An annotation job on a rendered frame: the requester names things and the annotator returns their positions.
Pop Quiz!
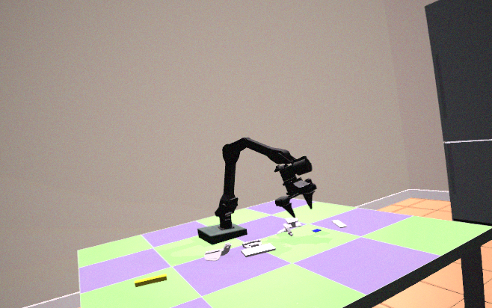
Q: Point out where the yellow flat bar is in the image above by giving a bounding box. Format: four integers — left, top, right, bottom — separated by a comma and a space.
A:
134, 274, 167, 287

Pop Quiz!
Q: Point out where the white flat bar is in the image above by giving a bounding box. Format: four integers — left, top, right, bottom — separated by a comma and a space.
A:
332, 220, 347, 228

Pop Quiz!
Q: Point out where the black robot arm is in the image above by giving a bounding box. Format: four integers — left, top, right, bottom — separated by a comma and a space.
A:
215, 138, 313, 230

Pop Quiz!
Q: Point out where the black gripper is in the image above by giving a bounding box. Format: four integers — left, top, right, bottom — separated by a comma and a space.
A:
275, 177, 317, 218

